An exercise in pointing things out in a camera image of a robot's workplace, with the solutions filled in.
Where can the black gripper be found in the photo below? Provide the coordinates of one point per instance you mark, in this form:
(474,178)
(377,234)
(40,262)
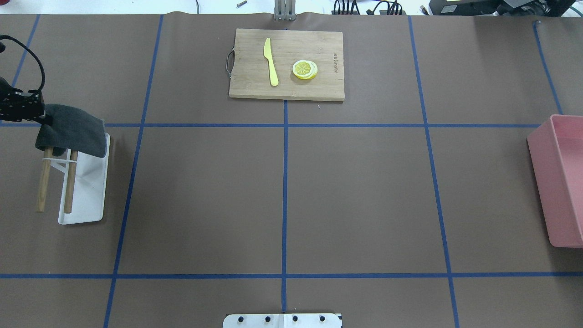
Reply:
(20,108)

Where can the grey cleaning cloth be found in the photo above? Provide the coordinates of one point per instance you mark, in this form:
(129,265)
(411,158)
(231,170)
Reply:
(74,129)

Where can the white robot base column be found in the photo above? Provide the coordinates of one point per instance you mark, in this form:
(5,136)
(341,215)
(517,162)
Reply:
(283,320)

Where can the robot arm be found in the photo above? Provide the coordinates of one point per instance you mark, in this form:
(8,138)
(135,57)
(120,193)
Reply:
(4,86)

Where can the white towel rack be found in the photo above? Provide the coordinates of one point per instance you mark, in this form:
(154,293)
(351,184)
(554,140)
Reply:
(84,184)

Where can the yellow plastic knife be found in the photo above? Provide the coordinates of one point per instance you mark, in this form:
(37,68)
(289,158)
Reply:
(273,77)

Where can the bamboo cutting board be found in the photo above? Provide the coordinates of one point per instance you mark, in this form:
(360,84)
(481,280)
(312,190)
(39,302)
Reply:
(249,77)

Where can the yellow lemon slice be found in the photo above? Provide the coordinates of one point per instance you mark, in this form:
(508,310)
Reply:
(304,69)

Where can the pink plastic bin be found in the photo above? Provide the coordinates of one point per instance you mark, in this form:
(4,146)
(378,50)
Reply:
(556,150)

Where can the aluminium frame post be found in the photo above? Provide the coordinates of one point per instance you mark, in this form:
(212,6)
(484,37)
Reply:
(285,10)

